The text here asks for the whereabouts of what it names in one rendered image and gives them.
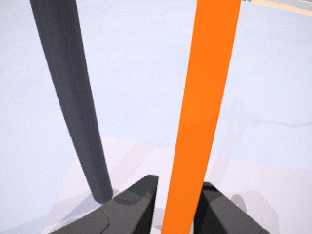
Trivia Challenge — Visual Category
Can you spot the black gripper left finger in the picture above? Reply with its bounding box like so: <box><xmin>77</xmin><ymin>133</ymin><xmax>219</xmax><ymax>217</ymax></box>
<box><xmin>50</xmin><ymin>175</ymin><xmax>160</xmax><ymax>234</ymax></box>

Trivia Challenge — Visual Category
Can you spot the wire loop stand with grey posts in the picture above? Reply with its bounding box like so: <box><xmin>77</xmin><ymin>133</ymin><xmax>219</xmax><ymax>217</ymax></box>
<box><xmin>30</xmin><ymin>0</ymin><xmax>312</xmax><ymax>234</ymax></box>

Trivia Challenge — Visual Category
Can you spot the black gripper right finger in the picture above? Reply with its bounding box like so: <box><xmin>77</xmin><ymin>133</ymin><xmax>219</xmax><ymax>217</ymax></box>
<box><xmin>194</xmin><ymin>182</ymin><xmax>270</xmax><ymax>234</ymax></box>

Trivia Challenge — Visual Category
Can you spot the orange handle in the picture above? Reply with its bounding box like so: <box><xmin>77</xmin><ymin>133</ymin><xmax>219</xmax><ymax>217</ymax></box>
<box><xmin>161</xmin><ymin>0</ymin><xmax>242</xmax><ymax>234</ymax></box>

